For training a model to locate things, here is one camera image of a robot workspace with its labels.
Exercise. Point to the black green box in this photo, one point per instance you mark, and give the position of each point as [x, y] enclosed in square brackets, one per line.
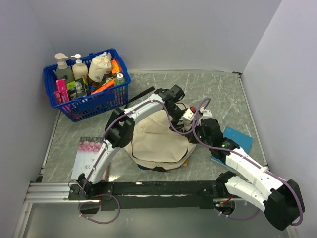
[78, 88]

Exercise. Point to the green pump bottle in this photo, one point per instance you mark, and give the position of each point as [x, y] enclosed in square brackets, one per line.
[63, 71]

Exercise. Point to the beige canvas backpack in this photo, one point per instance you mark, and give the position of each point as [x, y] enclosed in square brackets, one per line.
[155, 145]

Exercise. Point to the beige cloth pouch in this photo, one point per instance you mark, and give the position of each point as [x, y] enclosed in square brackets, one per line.
[100, 65]

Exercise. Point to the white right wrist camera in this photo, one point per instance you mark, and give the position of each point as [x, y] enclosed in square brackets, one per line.
[205, 114]

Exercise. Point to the orange package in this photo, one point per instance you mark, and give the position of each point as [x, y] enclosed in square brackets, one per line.
[109, 83]

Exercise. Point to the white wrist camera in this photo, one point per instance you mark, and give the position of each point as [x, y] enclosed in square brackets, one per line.
[205, 114]
[189, 114]

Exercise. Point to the cream pump bottle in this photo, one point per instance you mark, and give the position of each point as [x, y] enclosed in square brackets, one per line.
[80, 70]

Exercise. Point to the pink box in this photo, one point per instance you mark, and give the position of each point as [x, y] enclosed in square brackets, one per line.
[62, 93]

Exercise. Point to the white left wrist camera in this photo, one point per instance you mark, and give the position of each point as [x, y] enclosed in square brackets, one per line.
[189, 114]

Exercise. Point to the aluminium rail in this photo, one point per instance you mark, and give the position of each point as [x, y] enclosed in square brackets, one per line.
[64, 192]

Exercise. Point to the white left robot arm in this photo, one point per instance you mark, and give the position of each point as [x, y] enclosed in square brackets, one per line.
[119, 131]

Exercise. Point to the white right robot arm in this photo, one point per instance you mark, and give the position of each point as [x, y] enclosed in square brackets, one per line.
[279, 199]

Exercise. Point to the blue thin booklet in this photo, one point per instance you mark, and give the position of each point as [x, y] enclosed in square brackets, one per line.
[240, 138]

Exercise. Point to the blue shark pencil case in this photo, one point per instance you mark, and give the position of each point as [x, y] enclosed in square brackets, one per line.
[143, 168]

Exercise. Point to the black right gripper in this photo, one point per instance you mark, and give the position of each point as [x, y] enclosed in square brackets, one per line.
[191, 138]

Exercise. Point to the orange treehouse book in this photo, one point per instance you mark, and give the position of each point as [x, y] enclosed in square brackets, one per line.
[185, 162]

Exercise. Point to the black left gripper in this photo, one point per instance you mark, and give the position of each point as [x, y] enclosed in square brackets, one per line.
[175, 123]

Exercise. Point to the pink flower cover book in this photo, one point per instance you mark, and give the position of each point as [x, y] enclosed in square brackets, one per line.
[86, 155]

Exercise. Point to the blue plastic basket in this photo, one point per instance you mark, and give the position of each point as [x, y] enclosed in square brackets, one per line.
[85, 107]

